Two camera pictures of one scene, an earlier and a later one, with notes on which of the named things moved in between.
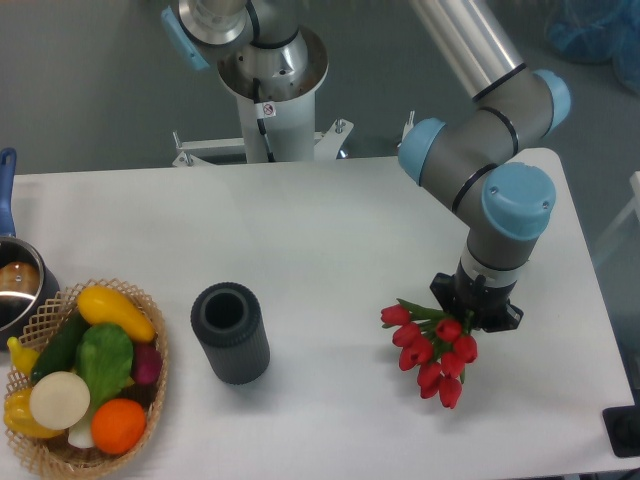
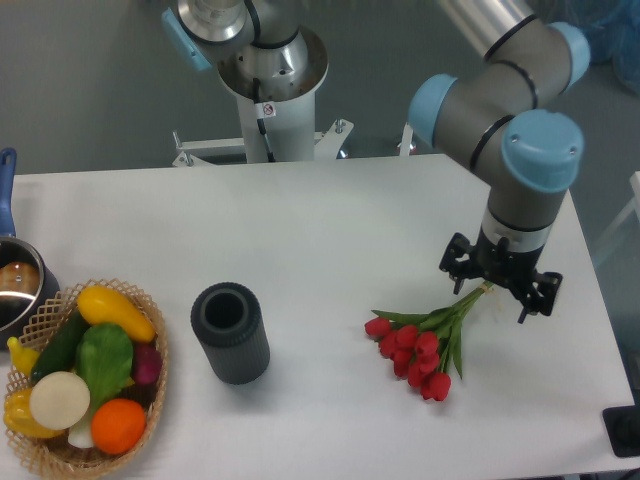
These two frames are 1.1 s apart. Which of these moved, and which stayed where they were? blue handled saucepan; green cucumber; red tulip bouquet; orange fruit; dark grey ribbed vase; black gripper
Moved: red tulip bouquet; black gripper
Stayed: dark grey ribbed vase; orange fruit; blue handled saucepan; green cucumber
